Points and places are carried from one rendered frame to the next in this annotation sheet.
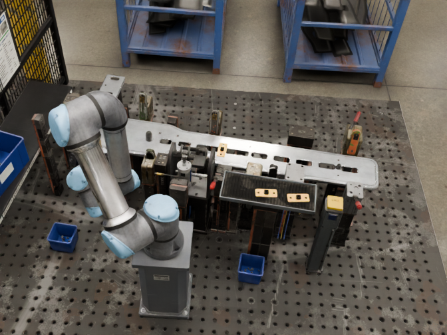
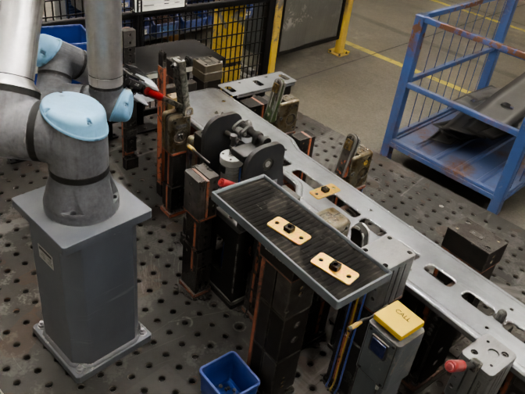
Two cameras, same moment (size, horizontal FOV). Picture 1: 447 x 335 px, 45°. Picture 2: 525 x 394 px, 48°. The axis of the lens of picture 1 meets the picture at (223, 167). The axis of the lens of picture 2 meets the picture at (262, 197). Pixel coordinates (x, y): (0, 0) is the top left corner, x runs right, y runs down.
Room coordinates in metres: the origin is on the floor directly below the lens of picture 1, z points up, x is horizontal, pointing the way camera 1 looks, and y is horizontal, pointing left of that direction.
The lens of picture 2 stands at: (0.61, -0.71, 1.84)
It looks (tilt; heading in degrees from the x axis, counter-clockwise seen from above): 35 degrees down; 41
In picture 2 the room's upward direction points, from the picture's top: 8 degrees clockwise
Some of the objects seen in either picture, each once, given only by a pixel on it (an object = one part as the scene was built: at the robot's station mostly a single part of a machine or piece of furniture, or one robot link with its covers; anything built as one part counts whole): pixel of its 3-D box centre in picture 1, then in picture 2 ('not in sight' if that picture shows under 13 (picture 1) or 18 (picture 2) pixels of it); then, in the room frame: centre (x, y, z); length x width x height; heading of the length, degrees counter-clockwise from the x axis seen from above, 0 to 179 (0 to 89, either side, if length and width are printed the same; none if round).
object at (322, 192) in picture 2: (222, 149); (325, 189); (1.68, 0.01, 1.01); 0.08 x 0.04 x 0.01; 173
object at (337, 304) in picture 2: (268, 191); (295, 233); (1.33, -0.18, 1.16); 0.37 x 0.14 x 0.02; 84
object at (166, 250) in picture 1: (163, 234); (80, 184); (1.09, 0.20, 1.15); 0.15 x 0.15 x 0.10
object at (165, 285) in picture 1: (165, 270); (87, 275); (1.09, 0.20, 0.90); 0.21 x 0.21 x 0.40; 1
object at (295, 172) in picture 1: (288, 202); (365, 321); (1.48, -0.30, 0.90); 0.13 x 0.10 x 0.41; 174
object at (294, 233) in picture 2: (266, 192); (289, 228); (1.32, -0.17, 1.17); 0.08 x 0.04 x 0.01; 93
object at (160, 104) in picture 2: not in sight; (161, 128); (1.59, 0.59, 0.95); 0.03 x 0.01 x 0.50; 84
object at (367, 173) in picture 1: (226, 149); (331, 195); (1.69, -0.01, 1.00); 1.38 x 0.22 x 0.02; 84
